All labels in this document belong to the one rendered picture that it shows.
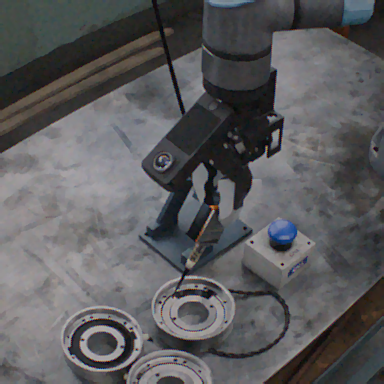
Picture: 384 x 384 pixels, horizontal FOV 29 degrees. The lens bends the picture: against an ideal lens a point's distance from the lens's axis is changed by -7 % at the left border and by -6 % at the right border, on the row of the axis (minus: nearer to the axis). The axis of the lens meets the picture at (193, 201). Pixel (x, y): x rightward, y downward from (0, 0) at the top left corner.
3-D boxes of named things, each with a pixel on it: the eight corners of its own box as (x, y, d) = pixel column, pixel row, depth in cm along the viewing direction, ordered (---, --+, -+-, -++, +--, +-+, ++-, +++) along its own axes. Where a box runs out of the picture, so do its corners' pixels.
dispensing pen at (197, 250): (155, 290, 98) (215, 175, 93) (175, 288, 102) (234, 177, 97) (166, 300, 97) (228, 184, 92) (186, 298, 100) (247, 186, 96)
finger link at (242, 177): (252, 211, 91) (253, 149, 85) (243, 217, 90) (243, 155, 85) (224, 192, 94) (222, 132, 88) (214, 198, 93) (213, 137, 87)
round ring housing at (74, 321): (78, 396, 90) (74, 379, 88) (55, 334, 97) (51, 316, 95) (156, 376, 93) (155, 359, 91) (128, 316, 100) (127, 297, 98)
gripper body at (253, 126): (282, 156, 92) (291, 75, 84) (231, 189, 88) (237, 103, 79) (236, 125, 96) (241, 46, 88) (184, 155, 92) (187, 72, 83)
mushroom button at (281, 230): (280, 268, 104) (284, 242, 100) (258, 252, 106) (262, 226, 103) (299, 253, 106) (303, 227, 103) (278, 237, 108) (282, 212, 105)
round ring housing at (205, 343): (202, 370, 94) (203, 352, 92) (136, 331, 99) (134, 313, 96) (248, 318, 101) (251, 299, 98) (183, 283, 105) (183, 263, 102)
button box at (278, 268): (279, 292, 104) (283, 268, 101) (242, 264, 108) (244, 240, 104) (316, 261, 108) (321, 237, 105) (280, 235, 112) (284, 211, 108)
